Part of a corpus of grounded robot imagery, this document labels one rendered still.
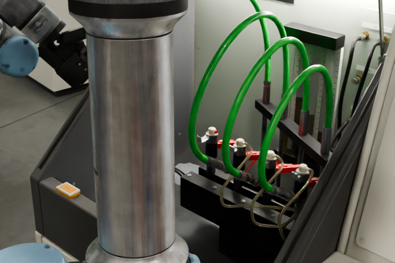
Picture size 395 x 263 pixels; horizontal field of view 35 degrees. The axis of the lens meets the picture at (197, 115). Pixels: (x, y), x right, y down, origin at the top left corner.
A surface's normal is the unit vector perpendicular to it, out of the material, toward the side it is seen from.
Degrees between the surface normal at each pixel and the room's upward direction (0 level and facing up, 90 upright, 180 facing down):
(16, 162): 0
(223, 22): 90
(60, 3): 90
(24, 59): 90
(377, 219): 76
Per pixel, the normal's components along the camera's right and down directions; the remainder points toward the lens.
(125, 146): -0.11, 0.33
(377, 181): -0.65, 0.08
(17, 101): 0.01, -0.90
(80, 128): 0.74, 0.29
